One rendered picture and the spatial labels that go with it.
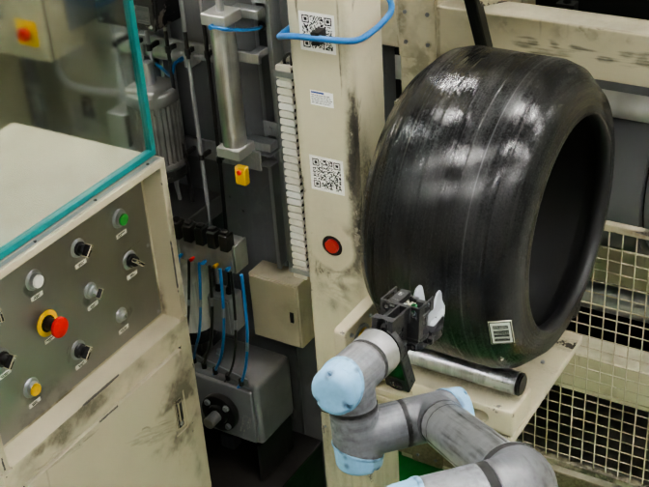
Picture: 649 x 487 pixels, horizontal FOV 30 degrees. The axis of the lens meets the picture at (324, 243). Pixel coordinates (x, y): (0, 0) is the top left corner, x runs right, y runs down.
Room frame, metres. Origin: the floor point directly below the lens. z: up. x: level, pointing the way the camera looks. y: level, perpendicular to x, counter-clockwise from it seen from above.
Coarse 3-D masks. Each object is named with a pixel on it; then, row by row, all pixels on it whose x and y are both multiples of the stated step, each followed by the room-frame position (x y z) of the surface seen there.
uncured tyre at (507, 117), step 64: (448, 64) 1.98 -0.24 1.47; (512, 64) 1.95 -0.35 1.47; (576, 64) 2.01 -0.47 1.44; (384, 128) 1.92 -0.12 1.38; (448, 128) 1.83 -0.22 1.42; (512, 128) 1.79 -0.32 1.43; (576, 128) 2.16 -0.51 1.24; (384, 192) 1.80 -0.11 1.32; (448, 192) 1.75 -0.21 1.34; (512, 192) 1.72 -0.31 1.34; (576, 192) 2.15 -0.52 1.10; (384, 256) 1.77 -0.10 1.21; (448, 256) 1.71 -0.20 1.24; (512, 256) 1.69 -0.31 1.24; (576, 256) 2.06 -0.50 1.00; (448, 320) 1.71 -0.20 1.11; (512, 320) 1.69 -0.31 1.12
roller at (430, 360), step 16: (416, 352) 1.89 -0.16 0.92; (432, 352) 1.88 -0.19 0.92; (432, 368) 1.86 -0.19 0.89; (448, 368) 1.84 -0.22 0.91; (464, 368) 1.83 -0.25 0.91; (480, 368) 1.82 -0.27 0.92; (496, 368) 1.81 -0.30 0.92; (480, 384) 1.81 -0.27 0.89; (496, 384) 1.79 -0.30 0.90; (512, 384) 1.77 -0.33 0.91
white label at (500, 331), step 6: (492, 324) 1.67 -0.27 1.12; (498, 324) 1.67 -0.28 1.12; (504, 324) 1.67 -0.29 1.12; (510, 324) 1.67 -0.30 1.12; (492, 330) 1.68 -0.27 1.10; (498, 330) 1.68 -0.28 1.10; (504, 330) 1.67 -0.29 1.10; (510, 330) 1.67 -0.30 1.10; (492, 336) 1.68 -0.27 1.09; (498, 336) 1.68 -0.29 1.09; (504, 336) 1.68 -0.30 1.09; (510, 336) 1.68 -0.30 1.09; (492, 342) 1.69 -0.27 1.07; (498, 342) 1.68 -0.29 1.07; (504, 342) 1.68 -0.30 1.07; (510, 342) 1.68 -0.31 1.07
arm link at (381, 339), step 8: (360, 336) 1.52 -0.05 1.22; (368, 336) 1.51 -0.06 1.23; (376, 336) 1.51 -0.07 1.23; (384, 336) 1.52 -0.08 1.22; (376, 344) 1.49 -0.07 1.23; (384, 344) 1.50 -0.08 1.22; (392, 344) 1.51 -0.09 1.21; (384, 352) 1.49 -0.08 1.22; (392, 352) 1.50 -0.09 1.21; (392, 360) 1.49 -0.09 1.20; (392, 368) 1.49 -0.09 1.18
